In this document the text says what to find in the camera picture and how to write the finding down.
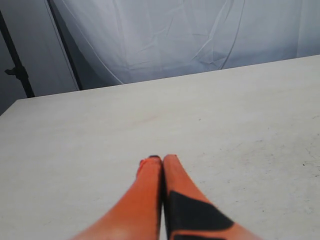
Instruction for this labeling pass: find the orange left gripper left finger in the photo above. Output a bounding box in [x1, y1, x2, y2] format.
[73, 155, 162, 240]

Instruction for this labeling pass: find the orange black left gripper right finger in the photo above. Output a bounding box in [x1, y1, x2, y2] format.
[162, 154, 260, 240]

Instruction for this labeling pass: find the white backdrop cloth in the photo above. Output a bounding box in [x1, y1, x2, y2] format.
[52, 0, 320, 85]

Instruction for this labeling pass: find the black light stand pole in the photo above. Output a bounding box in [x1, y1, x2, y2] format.
[0, 12, 35, 98]

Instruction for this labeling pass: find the white panel board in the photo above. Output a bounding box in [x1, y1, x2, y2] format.
[0, 0, 81, 117]

